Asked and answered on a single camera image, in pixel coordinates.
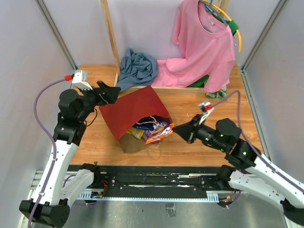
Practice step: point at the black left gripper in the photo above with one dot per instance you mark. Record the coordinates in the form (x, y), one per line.
(105, 94)

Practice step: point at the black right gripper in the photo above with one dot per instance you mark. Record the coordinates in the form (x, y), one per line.
(188, 131)

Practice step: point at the orange Fox's candy bag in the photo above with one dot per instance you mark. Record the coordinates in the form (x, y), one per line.
(162, 133)

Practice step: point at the red brown paper bag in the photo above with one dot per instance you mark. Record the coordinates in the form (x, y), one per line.
(128, 110)

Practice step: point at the purple Fox's candy bag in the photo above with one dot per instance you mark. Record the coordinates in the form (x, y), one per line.
(156, 127)

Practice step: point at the green snack bag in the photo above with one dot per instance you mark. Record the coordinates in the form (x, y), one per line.
(222, 93)

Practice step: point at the yellow M&M's candy bag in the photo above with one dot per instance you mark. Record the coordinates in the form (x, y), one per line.
(138, 133)

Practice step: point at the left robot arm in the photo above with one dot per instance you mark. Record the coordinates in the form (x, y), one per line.
(52, 199)

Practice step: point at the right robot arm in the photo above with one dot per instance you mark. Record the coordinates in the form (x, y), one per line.
(251, 171)

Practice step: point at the blue snack bag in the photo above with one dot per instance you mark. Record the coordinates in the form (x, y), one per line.
(145, 123)

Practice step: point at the crumpled blue cloth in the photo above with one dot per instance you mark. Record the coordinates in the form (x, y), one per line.
(137, 69)

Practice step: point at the pink t-shirt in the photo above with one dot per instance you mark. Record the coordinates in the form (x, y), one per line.
(207, 48)

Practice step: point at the yellow clothes hanger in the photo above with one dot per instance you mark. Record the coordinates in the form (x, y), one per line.
(234, 26)

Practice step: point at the grey clothes hanger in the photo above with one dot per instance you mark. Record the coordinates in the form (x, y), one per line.
(210, 18)

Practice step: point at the wooden clothes rack frame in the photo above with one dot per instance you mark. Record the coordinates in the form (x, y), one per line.
(110, 30)

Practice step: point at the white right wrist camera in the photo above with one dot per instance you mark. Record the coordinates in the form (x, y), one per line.
(206, 108)

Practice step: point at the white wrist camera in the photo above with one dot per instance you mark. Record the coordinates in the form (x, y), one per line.
(79, 80)
(206, 108)

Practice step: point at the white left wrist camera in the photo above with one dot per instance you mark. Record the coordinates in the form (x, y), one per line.
(79, 80)

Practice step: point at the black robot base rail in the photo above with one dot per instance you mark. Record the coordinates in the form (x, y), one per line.
(162, 182)

